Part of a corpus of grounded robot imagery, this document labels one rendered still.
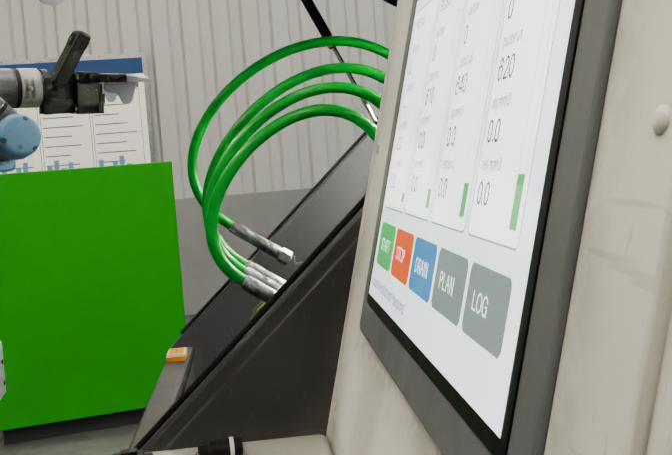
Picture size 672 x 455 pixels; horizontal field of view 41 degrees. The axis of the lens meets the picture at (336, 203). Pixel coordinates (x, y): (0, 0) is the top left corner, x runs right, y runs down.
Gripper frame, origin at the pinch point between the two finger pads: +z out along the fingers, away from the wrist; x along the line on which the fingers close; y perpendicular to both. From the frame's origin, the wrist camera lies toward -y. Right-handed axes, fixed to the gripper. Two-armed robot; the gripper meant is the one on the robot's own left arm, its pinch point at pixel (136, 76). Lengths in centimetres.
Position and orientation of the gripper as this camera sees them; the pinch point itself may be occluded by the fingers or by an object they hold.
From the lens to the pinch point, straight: 189.1
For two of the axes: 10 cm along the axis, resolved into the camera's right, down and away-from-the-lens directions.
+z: 8.1, -0.9, 5.8
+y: 0.0, 9.9, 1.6
